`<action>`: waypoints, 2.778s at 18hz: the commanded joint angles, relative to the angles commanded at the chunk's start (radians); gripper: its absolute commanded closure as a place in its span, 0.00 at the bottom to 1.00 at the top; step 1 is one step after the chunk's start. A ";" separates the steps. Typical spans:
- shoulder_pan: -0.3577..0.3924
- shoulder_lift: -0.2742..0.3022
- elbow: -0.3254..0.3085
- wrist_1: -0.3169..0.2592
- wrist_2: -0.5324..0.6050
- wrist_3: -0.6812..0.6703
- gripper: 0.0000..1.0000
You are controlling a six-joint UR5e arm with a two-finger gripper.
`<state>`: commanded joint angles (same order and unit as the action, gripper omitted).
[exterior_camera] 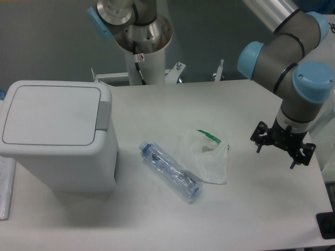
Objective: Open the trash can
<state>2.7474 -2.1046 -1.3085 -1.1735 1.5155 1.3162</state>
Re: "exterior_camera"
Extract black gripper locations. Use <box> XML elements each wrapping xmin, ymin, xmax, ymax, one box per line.
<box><xmin>250</xmin><ymin>118</ymin><xmax>316</xmax><ymax>169</ymax></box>

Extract white plastic trash can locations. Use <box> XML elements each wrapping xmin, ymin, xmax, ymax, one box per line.
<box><xmin>1</xmin><ymin>81</ymin><xmax>118</xmax><ymax>192</ymax></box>

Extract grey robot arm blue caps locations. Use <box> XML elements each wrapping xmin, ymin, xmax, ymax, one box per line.
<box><xmin>87</xmin><ymin>1</ymin><xmax>334</xmax><ymax>166</ymax></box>

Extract white plastic bag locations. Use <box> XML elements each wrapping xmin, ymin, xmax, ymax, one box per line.
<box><xmin>177</xmin><ymin>129</ymin><xmax>230</xmax><ymax>185</ymax></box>

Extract black device at edge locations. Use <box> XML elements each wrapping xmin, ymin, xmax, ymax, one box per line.
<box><xmin>316</xmin><ymin>212</ymin><xmax>334</xmax><ymax>239</ymax></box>

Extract clear plastic water bottle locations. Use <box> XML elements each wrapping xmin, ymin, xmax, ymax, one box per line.
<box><xmin>139</xmin><ymin>142</ymin><xmax>203</xmax><ymax>203</ymax></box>

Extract clear plastic document sleeve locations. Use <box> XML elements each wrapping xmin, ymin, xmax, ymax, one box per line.
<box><xmin>1</xmin><ymin>156</ymin><xmax>16</xmax><ymax>221</ymax></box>

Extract white metal base frame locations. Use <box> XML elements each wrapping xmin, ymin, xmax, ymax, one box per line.
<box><xmin>91</xmin><ymin>59</ymin><xmax>225</xmax><ymax>86</ymax></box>

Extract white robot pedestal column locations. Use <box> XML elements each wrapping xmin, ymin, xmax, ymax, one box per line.
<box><xmin>124</xmin><ymin>49</ymin><xmax>165</xmax><ymax>85</ymax></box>

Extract black cable on pedestal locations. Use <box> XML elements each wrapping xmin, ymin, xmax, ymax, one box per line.
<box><xmin>132</xmin><ymin>41</ymin><xmax>147</xmax><ymax>86</ymax></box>

